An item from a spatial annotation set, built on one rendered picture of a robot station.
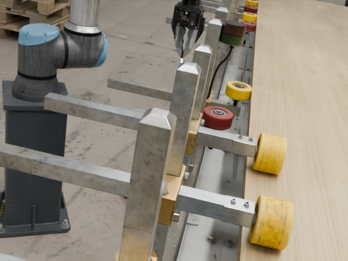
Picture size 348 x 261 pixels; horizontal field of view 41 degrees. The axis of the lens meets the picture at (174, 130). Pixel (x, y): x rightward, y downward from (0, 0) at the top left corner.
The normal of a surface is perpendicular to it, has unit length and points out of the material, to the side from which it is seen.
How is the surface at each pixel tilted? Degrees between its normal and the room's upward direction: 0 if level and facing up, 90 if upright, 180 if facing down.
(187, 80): 90
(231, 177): 0
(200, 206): 90
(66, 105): 90
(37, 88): 70
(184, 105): 90
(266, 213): 37
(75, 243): 0
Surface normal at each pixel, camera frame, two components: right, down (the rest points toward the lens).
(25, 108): 0.33, 0.46
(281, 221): -0.02, -0.29
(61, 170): -0.17, 0.40
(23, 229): 0.17, -0.89
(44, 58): 0.51, 0.45
